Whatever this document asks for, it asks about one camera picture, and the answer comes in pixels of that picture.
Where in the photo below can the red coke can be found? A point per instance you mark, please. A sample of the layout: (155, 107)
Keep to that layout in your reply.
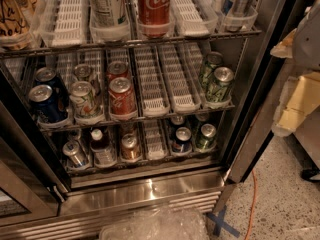
(117, 69)
(122, 96)

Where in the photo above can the front green can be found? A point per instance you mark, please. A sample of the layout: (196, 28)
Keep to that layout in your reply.
(219, 85)

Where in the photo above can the bottom blue pepsi can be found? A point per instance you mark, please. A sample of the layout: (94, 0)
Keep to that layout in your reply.
(182, 140)

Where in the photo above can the bottom green can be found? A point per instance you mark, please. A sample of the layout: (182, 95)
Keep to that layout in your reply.
(206, 136)

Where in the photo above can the front blue pepsi can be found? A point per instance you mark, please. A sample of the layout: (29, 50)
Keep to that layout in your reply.
(47, 104)

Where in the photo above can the top shelf lacroix can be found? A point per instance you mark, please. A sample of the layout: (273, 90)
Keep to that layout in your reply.
(14, 29)

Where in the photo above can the top shelf white can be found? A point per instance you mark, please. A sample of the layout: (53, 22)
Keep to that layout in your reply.
(109, 13)

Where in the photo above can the bottom orange can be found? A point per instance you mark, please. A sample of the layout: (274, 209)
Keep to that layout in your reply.
(130, 150)

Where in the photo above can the blue tape cross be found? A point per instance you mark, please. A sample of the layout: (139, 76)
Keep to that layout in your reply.
(220, 223)

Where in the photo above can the bubble wrap sheet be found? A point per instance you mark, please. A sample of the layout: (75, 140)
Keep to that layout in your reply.
(161, 224)

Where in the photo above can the stainless steel fridge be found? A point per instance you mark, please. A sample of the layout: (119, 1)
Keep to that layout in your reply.
(53, 199)

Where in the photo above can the blue pepsi can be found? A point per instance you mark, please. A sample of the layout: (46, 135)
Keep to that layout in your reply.
(47, 104)
(52, 78)
(182, 140)

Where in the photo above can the bottom silver can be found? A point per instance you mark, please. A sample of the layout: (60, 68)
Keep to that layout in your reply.
(75, 154)

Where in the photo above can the fridge door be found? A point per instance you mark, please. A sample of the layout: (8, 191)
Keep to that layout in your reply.
(259, 77)

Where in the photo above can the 7up can white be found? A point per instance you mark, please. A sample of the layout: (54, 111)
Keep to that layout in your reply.
(84, 72)
(87, 109)

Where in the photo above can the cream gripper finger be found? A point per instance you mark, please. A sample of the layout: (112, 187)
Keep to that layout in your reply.
(284, 48)
(300, 96)

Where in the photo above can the rear red coke can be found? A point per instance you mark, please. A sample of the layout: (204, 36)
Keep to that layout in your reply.
(117, 69)

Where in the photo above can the front red coke can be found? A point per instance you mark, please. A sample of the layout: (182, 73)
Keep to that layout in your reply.
(122, 96)

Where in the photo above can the green can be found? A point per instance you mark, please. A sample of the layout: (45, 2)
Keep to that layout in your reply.
(219, 85)
(210, 62)
(206, 136)

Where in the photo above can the top shelf coke can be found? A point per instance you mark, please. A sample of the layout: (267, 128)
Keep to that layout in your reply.
(154, 17)

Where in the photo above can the rear blue pepsi can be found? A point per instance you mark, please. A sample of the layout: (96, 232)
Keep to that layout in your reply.
(52, 78)

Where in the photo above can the rear green can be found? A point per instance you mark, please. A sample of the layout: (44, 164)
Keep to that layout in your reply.
(210, 62)

